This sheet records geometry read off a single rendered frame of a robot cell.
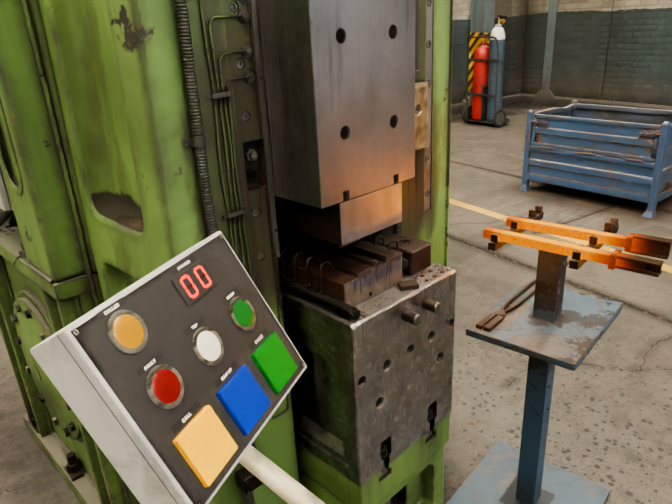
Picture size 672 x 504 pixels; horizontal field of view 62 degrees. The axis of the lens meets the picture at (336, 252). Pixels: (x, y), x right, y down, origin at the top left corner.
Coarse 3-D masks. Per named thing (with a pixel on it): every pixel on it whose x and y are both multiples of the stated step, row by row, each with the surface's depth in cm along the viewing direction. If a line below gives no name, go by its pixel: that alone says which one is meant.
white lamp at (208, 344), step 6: (198, 336) 79; (204, 336) 80; (210, 336) 81; (198, 342) 79; (204, 342) 80; (210, 342) 81; (216, 342) 82; (198, 348) 79; (204, 348) 79; (210, 348) 80; (216, 348) 81; (204, 354) 79; (210, 354) 80; (216, 354) 81; (210, 360) 79
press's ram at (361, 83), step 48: (288, 0) 101; (336, 0) 102; (384, 0) 110; (288, 48) 105; (336, 48) 105; (384, 48) 114; (288, 96) 109; (336, 96) 108; (384, 96) 117; (288, 144) 113; (336, 144) 111; (384, 144) 121; (288, 192) 118; (336, 192) 114
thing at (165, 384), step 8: (160, 376) 71; (168, 376) 72; (176, 376) 74; (152, 384) 70; (160, 384) 71; (168, 384) 72; (176, 384) 73; (160, 392) 70; (168, 392) 71; (176, 392) 72; (160, 400) 70; (168, 400) 71
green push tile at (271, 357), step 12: (276, 336) 92; (264, 348) 89; (276, 348) 91; (264, 360) 88; (276, 360) 90; (288, 360) 92; (264, 372) 87; (276, 372) 89; (288, 372) 91; (276, 384) 88
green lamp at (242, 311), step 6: (240, 300) 90; (234, 306) 88; (240, 306) 89; (246, 306) 90; (234, 312) 87; (240, 312) 88; (246, 312) 89; (252, 312) 91; (240, 318) 88; (246, 318) 89; (252, 318) 90; (246, 324) 88
